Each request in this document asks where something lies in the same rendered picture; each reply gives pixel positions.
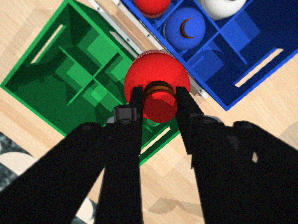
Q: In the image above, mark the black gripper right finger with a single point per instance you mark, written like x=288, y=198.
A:
x=228, y=180

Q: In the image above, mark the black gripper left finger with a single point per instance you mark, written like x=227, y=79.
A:
x=53, y=189

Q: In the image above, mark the white bottle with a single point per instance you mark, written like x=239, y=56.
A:
x=218, y=9

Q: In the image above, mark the blue plastic bottle crate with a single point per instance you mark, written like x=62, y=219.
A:
x=231, y=47

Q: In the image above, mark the green crate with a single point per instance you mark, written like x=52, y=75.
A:
x=73, y=58

